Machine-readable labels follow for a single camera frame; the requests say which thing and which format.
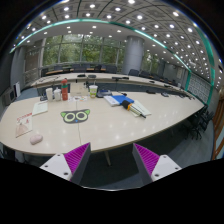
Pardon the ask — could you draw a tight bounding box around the blue folder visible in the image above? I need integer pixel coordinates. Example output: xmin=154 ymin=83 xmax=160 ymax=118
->
xmin=112 ymin=95 xmax=134 ymax=105

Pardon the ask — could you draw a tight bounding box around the pink computer mouse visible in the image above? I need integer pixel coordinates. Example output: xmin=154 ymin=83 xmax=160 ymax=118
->
xmin=30 ymin=134 xmax=43 ymax=145

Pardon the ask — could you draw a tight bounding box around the white notebook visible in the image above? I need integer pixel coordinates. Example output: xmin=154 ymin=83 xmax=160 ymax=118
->
xmin=104 ymin=96 xmax=120 ymax=107

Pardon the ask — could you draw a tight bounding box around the grey round pillar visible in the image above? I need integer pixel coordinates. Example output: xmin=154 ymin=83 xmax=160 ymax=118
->
xmin=122 ymin=36 xmax=144 ymax=74

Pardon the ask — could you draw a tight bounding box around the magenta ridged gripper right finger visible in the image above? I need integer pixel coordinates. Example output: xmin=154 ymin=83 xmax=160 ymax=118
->
xmin=132 ymin=143 xmax=181 ymax=185

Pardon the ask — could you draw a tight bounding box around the red and white booklet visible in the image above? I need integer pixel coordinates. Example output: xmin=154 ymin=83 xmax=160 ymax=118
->
xmin=15 ymin=113 xmax=32 ymax=137

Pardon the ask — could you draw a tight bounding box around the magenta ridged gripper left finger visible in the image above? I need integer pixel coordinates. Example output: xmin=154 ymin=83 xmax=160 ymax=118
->
xmin=41 ymin=143 xmax=91 ymax=185

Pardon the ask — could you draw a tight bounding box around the yellow black tool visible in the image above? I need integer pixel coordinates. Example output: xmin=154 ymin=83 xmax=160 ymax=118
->
xmin=121 ymin=100 xmax=145 ymax=118

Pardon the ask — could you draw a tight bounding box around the white cup left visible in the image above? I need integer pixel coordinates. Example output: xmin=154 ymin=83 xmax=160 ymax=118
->
xmin=46 ymin=88 xmax=53 ymax=101

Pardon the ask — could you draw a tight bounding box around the white paper cup green band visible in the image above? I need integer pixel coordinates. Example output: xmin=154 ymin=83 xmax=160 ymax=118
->
xmin=89 ymin=85 xmax=98 ymax=98

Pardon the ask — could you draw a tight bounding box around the white container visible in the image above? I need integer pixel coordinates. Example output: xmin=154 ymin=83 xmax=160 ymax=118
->
xmin=54 ymin=88 xmax=61 ymax=101

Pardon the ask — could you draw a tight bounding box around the white paper sheet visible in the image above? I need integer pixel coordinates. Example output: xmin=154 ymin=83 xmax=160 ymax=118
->
xmin=32 ymin=101 xmax=48 ymax=115

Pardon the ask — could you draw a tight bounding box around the black office chair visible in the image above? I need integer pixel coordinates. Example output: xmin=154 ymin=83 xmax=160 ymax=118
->
xmin=189 ymin=112 xmax=214 ymax=139

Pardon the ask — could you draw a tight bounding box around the red water bottle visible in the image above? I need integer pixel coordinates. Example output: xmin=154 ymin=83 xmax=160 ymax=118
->
xmin=61 ymin=79 xmax=68 ymax=101

